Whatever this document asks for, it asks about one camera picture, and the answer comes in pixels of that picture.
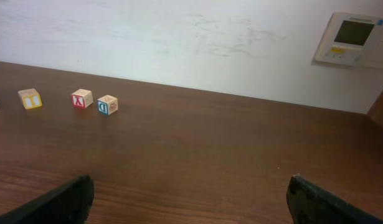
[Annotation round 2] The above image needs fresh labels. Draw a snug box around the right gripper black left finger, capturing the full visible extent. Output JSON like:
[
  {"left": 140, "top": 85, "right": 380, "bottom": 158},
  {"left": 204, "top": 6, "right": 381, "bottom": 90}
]
[{"left": 0, "top": 175, "right": 94, "bottom": 224}]

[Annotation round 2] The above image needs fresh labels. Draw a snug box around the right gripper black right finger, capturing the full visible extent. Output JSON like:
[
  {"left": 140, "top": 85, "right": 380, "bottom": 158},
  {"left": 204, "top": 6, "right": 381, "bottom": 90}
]
[{"left": 286, "top": 175, "right": 383, "bottom": 224}]

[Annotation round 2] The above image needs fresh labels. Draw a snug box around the wooden block blue D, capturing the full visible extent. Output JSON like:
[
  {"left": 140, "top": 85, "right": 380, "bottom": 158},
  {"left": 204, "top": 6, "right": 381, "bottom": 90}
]
[{"left": 97, "top": 95, "right": 118, "bottom": 115}]

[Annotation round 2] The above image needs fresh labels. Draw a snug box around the wooden block red X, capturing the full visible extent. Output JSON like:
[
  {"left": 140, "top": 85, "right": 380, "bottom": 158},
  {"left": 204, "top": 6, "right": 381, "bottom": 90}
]
[{"left": 71, "top": 89, "right": 93, "bottom": 109}]

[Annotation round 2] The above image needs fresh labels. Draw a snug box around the wooden block yellow side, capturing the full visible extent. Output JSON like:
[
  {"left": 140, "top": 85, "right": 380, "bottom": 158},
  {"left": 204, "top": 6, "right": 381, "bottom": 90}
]
[{"left": 18, "top": 88, "right": 42, "bottom": 110}]

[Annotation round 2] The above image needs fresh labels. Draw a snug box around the wall thermostat control panel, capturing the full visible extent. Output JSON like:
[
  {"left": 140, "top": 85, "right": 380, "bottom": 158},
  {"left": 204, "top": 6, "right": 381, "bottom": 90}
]
[{"left": 314, "top": 12, "right": 383, "bottom": 67}]

